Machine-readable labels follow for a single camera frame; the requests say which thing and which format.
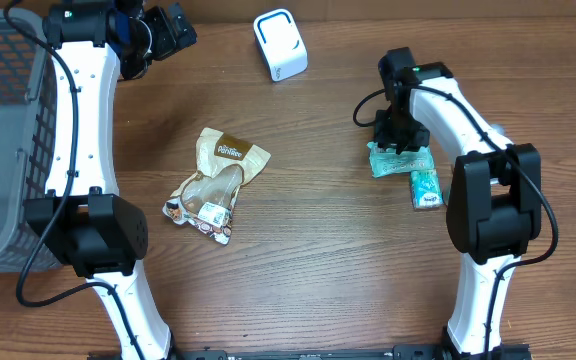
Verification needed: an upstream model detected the white barcode scanner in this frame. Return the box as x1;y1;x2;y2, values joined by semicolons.
253;8;308;82

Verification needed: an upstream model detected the yellow oil bottle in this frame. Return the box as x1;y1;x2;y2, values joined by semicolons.
491;124;505;135

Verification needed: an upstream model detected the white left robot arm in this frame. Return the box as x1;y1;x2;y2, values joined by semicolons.
25;1;197;359

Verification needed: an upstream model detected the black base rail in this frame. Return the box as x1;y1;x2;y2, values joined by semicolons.
87;340;534;360

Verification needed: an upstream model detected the teal Kleenex tissue pack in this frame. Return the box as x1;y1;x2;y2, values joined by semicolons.
410;169;444;210

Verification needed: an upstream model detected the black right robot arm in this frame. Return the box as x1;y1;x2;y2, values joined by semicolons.
373;47;542;359

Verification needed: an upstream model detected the brown PaniTree snack pouch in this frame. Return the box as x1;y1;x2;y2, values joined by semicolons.
162;127;271;245

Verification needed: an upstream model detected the grey plastic basket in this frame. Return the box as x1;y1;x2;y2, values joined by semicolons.
0;8;56;273

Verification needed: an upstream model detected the teal wipes packet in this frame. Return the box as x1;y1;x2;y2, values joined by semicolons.
367;142;435;178

